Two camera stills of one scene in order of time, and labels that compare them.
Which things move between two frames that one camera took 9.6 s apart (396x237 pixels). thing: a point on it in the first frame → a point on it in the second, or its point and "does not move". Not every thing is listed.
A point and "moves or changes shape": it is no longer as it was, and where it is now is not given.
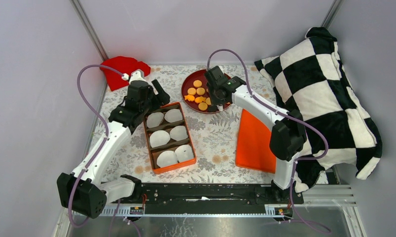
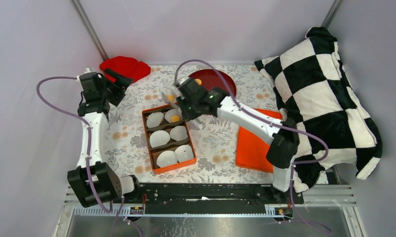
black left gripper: [163, 98] → [120, 93]
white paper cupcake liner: [158, 138] does not move
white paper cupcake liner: [184, 152] does not move
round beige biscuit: [191, 91] moves or changes shape
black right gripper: [214, 101] → [181, 101]
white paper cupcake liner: [166, 158] does not move
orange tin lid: [253, 149] does not move
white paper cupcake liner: [154, 119] does not move
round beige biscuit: [197, 83] does not move
